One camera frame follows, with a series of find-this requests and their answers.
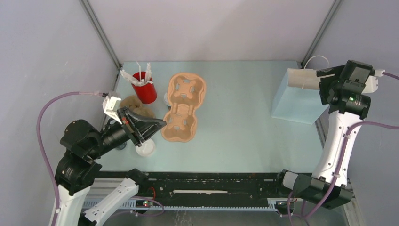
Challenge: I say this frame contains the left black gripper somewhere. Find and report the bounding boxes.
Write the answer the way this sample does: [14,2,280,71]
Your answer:
[89,104,168,157]

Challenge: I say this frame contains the brown cardboard cup carrier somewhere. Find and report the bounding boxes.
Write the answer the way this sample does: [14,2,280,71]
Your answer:
[161,72,207,143]

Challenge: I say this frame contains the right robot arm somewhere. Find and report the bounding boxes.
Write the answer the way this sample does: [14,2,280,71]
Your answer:
[273,60,375,209]

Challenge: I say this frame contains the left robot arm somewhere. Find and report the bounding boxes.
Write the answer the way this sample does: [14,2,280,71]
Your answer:
[51,107,167,226]

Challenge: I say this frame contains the white lid stack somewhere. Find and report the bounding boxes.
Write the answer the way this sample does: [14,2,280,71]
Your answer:
[135,139,156,157]

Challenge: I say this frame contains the brown cardboard tray stack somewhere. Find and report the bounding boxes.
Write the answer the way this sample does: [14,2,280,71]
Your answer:
[120,95,156,118]

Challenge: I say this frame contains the red cup holder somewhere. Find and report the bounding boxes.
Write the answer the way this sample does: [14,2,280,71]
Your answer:
[131,72,158,104]

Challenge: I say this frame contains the white paper bag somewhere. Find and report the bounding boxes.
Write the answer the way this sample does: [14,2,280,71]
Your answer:
[287,55,329,90]

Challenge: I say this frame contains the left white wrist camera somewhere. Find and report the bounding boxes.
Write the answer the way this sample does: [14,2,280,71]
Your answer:
[102,91,122,124]

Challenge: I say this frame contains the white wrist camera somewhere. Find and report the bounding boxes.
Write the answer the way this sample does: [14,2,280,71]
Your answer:
[102,91,122,124]
[362,69,385,94]

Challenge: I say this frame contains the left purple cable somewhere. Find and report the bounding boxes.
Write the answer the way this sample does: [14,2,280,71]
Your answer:
[36,91,108,226]

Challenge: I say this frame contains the purple cable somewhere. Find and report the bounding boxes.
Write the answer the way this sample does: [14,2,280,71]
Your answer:
[36,91,108,226]
[280,72,399,226]

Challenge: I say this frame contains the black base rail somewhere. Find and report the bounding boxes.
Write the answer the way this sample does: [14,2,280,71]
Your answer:
[87,169,312,211]

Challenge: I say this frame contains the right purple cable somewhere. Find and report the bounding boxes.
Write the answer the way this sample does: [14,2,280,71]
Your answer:
[280,72,399,226]

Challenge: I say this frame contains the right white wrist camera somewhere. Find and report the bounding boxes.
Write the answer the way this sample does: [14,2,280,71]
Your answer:
[362,69,385,94]

